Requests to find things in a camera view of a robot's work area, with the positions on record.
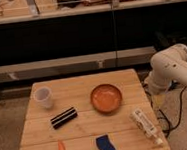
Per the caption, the black white-striped eraser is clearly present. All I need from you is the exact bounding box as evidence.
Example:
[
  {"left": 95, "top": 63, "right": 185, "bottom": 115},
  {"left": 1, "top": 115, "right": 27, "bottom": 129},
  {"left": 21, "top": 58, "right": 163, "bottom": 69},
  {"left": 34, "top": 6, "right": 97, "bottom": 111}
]
[{"left": 51, "top": 107, "right": 78, "bottom": 130}]

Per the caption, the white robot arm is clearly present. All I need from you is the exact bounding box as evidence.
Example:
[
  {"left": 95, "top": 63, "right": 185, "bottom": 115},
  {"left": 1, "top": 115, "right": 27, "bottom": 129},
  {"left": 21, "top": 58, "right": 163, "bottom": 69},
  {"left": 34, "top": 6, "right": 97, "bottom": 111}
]
[{"left": 146, "top": 43, "right": 187, "bottom": 95}]

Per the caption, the orange bowl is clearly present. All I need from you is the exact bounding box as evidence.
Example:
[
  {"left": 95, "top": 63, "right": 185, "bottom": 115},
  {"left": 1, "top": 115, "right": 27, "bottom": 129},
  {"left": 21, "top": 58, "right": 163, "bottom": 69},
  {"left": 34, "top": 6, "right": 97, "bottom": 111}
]
[{"left": 90, "top": 84, "right": 123, "bottom": 114}]

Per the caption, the wooden table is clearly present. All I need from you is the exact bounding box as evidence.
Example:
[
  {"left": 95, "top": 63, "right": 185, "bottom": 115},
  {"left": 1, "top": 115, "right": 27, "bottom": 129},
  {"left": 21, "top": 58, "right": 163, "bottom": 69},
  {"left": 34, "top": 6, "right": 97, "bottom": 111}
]
[{"left": 19, "top": 69, "right": 170, "bottom": 150}]

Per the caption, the clear plastic cup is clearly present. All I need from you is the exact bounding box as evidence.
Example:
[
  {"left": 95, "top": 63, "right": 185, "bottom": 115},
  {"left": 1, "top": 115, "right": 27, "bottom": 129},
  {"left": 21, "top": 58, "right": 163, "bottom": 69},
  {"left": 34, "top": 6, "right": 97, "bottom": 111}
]
[{"left": 33, "top": 87, "right": 54, "bottom": 109}]

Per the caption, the blue sponge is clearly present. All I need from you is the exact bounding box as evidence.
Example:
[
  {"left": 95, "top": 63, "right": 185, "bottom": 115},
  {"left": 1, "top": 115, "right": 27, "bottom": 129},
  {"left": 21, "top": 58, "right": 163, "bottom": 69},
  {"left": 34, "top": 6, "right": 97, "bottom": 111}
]
[{"left": 96, "top": 134, "right": 116, "bottom": 150}]

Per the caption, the white glue tube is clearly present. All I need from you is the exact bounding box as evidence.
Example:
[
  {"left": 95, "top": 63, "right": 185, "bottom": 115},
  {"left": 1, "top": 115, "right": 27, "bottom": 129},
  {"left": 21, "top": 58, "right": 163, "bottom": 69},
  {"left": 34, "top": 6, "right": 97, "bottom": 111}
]
[{"left": 130, "top": 108, "right": 163, "bottom": 146}]

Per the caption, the grey metal shelf rail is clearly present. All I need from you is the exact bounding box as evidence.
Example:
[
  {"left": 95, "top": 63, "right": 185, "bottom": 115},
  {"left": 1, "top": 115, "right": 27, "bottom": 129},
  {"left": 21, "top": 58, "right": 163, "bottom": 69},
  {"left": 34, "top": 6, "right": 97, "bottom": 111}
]
[{"left": 0, "top": 46, "right": 156, "bottom": 83}]

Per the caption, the black cable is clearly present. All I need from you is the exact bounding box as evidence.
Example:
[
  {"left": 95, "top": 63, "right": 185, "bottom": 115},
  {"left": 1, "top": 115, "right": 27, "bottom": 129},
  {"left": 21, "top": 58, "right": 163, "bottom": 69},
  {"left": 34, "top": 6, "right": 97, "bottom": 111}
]
[{"left": 141, "top": 77, "right": 187, "bottom": 140}]

